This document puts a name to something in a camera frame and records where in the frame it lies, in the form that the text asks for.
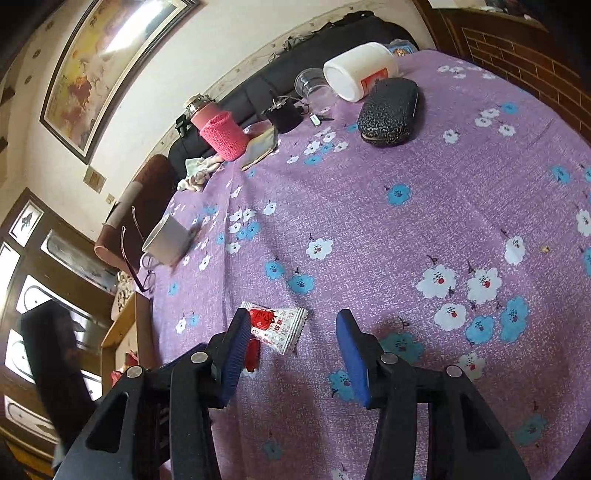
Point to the purple floral tablecloth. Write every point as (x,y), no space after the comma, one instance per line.
(392,230)

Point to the small wall plaque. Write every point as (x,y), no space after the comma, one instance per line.
(95,180)

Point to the white mug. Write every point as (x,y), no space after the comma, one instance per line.
(166,240)

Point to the black glasses case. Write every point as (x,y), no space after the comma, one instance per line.
(390,113)

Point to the cardboard box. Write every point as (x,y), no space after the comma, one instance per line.
(134,323)

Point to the clear glass cup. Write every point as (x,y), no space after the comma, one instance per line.
(314,85)

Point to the small fabric pouch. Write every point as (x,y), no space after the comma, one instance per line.
(261,147)

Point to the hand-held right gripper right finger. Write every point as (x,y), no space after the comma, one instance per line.
(353,355)

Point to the crumpled white pink cloth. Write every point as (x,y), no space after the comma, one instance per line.
(198,173)

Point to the wooden door with glass panes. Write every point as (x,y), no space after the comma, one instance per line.
(27,277)

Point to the white and red snack packet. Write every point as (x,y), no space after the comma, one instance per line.
(281,325)

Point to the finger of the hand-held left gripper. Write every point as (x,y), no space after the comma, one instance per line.
(187,356)

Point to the black sofa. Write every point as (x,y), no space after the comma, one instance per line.
(277,69)

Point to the black object on sofa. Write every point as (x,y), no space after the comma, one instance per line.
(183,127)

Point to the brown armchair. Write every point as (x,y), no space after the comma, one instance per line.
(138,198)

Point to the patterned cushion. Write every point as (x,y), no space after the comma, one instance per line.
(122,295)

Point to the small black cup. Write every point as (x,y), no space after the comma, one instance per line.
(284,117)

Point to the purple frame eyeglasses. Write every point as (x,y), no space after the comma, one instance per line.
(134,267)

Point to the wooden cabinet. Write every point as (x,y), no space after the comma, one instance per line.
(517,46)

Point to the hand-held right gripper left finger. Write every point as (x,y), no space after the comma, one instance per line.
(235,355)

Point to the pink bottle with knitted sleeve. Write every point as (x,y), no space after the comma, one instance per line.
(221,131)

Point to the small lighter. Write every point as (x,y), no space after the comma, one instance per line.
(318,119)

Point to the blue patterned box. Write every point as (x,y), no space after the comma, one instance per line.
(401,47)

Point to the framed painting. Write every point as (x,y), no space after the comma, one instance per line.
(106,69)

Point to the white plastic jar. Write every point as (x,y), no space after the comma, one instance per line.
(358,69)

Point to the small red snack packet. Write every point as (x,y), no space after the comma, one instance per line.
(252,355)

